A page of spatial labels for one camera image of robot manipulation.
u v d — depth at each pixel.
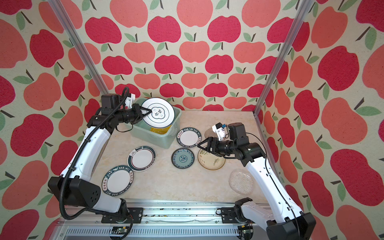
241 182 0.86
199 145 0.67
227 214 0.74
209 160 0.94
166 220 0.74
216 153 0.62
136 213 0.75
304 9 0.70
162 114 0.76
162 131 0.86
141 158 0.93
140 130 0.85
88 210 0.48
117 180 0.87
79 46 0.83
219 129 0.66
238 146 0.54
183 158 0.96
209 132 1.09
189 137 1.05
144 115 0.69
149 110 0.74
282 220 0.37
